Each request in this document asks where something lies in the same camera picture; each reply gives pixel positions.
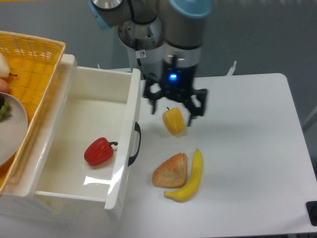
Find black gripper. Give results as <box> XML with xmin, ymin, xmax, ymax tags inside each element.
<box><xmin>143</xmin><ymin>56</ymin><xmax>208</xmax><ymax>126</ymax></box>

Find red bell pepper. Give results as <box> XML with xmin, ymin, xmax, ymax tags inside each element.
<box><xmin>84</xmin><ymin>137</ymin><xmax>118</xmax><ymax>166</ymax></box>

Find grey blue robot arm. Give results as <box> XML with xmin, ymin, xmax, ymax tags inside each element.
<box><xmin>88</xmin><ymin>0</ymin><xmax>211</xmax><ymax>119</ymax></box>

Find yellow bell pepper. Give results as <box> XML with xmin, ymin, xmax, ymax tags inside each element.
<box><xmin>162</xmin><ymin>107</ymin><xmax>185</xmax><ymax>135</ymax></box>

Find open white drawer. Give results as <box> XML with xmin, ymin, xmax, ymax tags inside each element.
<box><xmin>34</xmin><ymin>66</ymin><xmax>142</xmax><ymax>222</ymax></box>

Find white drawer cabinet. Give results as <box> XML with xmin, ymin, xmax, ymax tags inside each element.
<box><xmin>0</xmin><ymin>54</ymin><xmax>108</xmax><ymax>223</ymax></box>

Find triangular bread pastry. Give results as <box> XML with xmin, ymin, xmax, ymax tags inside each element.
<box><xmin>152</xmin><ymin>153</ymin><xmax>187</xmax><ymax>188</ymax></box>

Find yellow banana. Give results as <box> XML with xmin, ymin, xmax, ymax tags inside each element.
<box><xmin>163</xmin><ymin>149</ymin><xmax>203</xmax><ymax>202</ymax></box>

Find yellow wicker basket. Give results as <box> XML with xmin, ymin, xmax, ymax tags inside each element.
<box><xmin>0</xmin><ymin>31</ymin><xmax>66</xmax><ymax>192</ymax></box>

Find grey plate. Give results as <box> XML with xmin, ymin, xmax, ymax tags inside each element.
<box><xmin>0</xmin><ymin>93</ymin><xmax>28</xmax><ymax>165</ymax></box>

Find white pear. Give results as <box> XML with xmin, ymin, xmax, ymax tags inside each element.
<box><xmin>0</xmin><ymin>53</ymin><xmax>18</xmax><ymax>78</ymax></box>

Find pink peach fruit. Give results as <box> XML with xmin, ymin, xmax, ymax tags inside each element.
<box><xmin>0</xmin><ymin>78</ymin><xmax>10</xmax><ymax>94</ymax></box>

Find green grapes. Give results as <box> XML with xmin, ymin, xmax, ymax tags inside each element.
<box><xmin>0</xmin><ymin>101</ymin><xmax>11</xmax><ymax>121</ymax></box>

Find black corner device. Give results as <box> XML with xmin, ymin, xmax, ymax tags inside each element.
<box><xmin>306</xmin><ymin>201</ymin><xmax>317</xmax><ymax>227</ymax></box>

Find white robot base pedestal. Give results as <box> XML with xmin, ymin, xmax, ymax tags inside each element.
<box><xmin>118</xmin><ymin>17</ymin><xmax>164</xmax><ymax>80</ymax></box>

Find metal table bracket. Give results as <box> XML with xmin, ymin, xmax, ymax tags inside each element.
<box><xmin>226</xmin><ymin>60</ymin><xmax>237</xmax><ymax>76</ymax></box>

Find black drawer handle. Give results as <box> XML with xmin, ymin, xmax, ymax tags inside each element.
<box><xmin>128</xmin><ymin>122</ymin><xmax>142</xmax><ymax>166</ymax></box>

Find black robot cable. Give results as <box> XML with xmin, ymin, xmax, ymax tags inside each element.
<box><xmin>135</xmin><ymin>38</ymin><xmax>149</xmax><ymax>80</ymax></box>

